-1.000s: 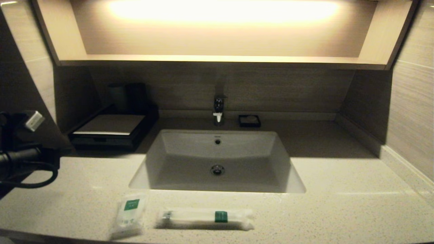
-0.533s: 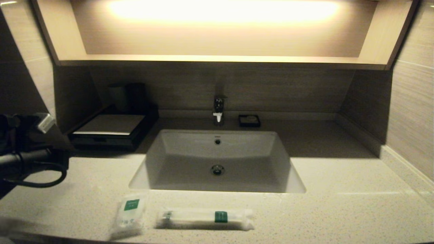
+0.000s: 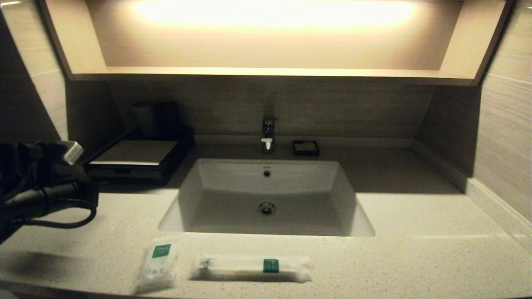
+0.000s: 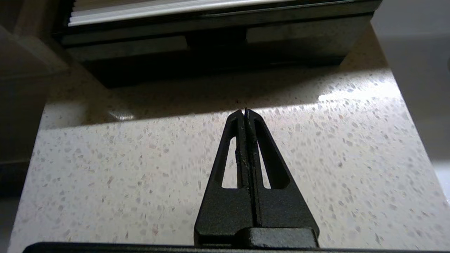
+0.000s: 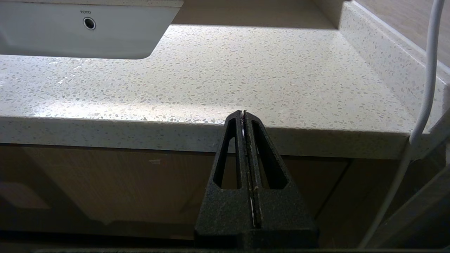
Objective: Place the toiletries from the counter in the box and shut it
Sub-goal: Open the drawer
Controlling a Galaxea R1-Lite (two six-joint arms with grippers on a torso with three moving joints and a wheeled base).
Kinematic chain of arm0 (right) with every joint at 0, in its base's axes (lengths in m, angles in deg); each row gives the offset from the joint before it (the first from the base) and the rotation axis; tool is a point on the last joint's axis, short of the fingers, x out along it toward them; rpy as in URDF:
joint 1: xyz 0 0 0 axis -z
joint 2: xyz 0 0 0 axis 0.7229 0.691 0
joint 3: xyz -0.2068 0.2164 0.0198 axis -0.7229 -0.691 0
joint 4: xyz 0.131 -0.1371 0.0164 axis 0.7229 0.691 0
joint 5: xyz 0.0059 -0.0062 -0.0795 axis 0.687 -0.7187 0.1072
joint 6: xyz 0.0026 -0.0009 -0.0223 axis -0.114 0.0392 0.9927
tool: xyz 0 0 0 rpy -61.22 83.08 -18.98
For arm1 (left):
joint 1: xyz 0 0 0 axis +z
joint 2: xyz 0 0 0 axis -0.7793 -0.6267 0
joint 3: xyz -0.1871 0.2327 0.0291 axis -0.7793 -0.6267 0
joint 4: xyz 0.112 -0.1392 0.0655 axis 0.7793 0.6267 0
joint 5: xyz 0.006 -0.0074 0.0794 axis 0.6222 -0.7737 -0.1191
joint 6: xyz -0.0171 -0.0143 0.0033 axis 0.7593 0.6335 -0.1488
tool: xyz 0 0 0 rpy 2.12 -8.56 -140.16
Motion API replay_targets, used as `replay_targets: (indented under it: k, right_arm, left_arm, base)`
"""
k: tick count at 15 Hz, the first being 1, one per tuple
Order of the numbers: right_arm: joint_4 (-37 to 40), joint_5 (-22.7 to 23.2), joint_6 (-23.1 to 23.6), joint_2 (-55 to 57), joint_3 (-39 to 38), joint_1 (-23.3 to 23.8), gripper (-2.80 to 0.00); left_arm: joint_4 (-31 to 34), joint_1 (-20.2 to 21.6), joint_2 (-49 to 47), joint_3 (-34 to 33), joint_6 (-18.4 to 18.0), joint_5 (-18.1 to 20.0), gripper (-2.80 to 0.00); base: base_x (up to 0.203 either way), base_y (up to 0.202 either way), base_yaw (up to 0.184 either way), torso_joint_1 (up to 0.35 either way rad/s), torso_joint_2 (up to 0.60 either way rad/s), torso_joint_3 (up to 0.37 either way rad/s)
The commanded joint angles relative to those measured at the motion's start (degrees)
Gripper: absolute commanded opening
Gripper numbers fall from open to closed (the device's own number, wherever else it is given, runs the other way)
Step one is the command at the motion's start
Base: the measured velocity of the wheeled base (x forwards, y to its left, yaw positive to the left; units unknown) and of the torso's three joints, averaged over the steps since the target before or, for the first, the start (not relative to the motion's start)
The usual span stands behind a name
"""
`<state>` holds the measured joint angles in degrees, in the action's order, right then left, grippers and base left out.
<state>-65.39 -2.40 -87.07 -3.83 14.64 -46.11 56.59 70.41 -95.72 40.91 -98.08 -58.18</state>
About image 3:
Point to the black cup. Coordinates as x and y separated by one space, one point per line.
168 120

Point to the warm light strip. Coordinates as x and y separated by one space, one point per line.
274 12

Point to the chrome faucet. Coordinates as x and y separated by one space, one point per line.
268 133

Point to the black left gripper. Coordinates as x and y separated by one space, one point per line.
50 197

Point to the black rectangular box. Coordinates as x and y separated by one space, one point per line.
133 153

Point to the pale soap bar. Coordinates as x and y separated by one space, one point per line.
306 145

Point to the chrome sink drain plug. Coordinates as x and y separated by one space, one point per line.
267 208

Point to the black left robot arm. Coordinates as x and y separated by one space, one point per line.
20 166

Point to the grey cup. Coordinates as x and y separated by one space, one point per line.
145 120

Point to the white ceramic sink basin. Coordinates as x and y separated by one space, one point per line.
232 216

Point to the long toothbrush packet green label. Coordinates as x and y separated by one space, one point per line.
245 265

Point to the small white green-label packet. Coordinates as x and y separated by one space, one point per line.
160 265

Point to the wooden wall niche shelf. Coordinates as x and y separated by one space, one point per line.
75 41

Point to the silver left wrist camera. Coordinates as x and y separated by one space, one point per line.
71 151

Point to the black amenity drawer box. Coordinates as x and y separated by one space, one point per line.
124 171

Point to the small black soap dish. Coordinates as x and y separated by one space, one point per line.
296 153

